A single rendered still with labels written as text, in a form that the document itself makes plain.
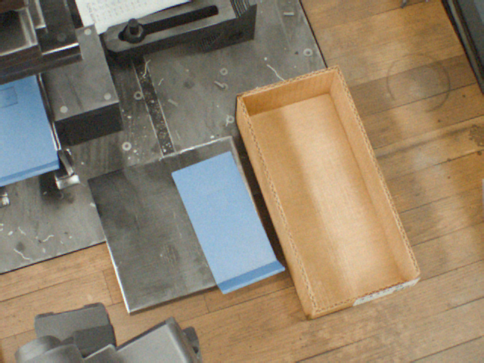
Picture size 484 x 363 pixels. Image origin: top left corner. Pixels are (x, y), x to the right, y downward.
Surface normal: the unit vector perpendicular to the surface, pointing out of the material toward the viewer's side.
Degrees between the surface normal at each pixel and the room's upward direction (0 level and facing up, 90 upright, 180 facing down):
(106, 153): 0
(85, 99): 0
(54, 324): 30
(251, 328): 0
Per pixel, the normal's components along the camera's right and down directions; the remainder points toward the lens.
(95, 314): 0.18, 0.18
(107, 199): 0.04, -0.32
